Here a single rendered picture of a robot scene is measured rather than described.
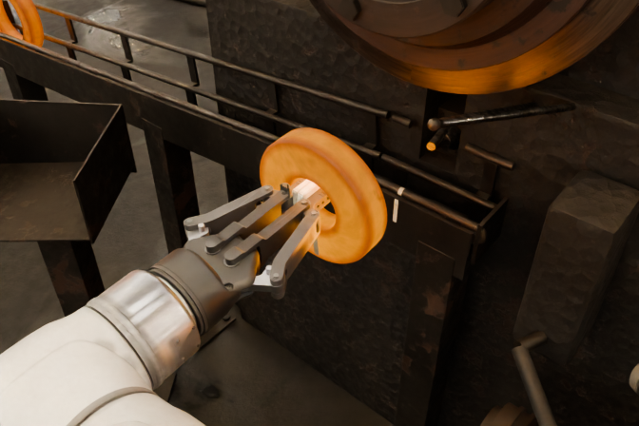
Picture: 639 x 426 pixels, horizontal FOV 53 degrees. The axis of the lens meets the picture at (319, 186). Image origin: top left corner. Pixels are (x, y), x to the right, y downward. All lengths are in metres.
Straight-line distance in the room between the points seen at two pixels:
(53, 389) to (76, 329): 0.06
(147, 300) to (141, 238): 1.39
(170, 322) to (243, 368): 1.04
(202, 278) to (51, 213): 0.57
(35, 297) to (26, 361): 1.33
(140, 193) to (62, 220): 1.03
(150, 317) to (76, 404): 0.09
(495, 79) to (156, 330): 0.44
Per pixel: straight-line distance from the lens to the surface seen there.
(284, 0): 1.04
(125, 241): 1.93
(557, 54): 0.69
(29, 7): 1.61
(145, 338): 0.53
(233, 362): 1.58
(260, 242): 0.60
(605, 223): 0.77
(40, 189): 1.16
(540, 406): 0.86
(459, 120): 0.70
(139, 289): 0.55
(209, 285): 0.56
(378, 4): 0.67
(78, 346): 0.51
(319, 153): 0.63
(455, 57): 0.73
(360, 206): 0.63
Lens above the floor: 1.26
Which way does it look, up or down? 38 degrees down
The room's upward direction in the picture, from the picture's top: straight up
